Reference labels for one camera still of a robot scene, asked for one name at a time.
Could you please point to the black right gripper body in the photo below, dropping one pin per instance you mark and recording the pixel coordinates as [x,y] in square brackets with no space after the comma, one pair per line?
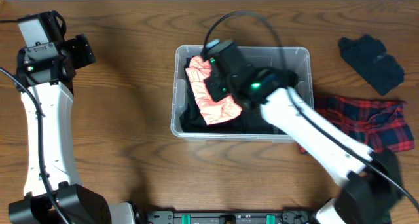
[220,88]

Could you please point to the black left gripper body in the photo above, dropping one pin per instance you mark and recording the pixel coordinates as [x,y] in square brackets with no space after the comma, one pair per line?
[78,54]

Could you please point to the pink garment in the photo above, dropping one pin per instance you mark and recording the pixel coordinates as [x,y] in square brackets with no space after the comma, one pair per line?
[213,112]

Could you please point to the dark pants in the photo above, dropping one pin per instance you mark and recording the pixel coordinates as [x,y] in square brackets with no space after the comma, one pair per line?
[192,121]

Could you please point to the green cloth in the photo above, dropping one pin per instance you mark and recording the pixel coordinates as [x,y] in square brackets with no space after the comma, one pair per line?
[288,78]

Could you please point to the red black plaid shirt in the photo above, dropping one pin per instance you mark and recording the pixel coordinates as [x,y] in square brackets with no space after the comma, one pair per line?
[378,124]

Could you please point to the black taped garment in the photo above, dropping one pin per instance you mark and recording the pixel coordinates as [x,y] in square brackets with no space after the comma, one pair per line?
[252,122]

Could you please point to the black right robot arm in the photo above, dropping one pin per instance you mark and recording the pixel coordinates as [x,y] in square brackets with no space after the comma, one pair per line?
[370,181]

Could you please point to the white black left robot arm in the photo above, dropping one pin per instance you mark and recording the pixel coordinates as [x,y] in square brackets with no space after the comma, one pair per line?
[46,67]

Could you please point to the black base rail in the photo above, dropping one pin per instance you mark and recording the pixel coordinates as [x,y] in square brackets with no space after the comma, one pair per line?
[284,217]

